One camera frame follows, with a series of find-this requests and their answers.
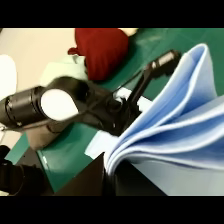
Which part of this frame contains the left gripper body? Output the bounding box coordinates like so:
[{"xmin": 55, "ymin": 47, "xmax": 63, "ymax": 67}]
[{"xmin": 87, "ymin": 91, "xmax": 143, "ymax": 137}]

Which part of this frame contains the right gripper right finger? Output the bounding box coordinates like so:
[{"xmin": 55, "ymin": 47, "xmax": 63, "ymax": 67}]
[{"xmin": 111, "ymin": 159, "xmax": 168, "ymax": 197}]

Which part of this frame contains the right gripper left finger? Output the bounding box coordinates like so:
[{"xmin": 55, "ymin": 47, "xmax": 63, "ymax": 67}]
[{"xmin": 54, "ymin": 152, "xmax": 108, "ymax": 197}]

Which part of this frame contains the light blue shirt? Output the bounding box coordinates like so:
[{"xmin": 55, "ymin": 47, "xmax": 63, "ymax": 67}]
[{"xmin": 84, "ymin": 43, "xmax": 224, "ymax": 197}]

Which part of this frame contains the mauve brown garment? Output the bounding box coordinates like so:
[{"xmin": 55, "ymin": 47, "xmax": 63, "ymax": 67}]
[{"xmin": 25, "ymin": 123, "xmax": 69, "ymax": 152}]

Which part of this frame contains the red garment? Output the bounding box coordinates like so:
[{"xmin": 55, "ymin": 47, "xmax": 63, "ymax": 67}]
[{"xmin": 67, "ymin": 27, "xmax": 131, "ymax": 82}]

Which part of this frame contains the pale grey garment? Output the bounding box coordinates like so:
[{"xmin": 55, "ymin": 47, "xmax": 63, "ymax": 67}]
[{"xmin": 39, "ymin": 54, "xmax": 90, "ymax": 88}]

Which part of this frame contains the cream garment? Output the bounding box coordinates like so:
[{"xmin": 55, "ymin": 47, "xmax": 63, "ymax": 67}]
[{"xmin": 119, "ymin": 27, "xmax": 140, "ymax": 37}]

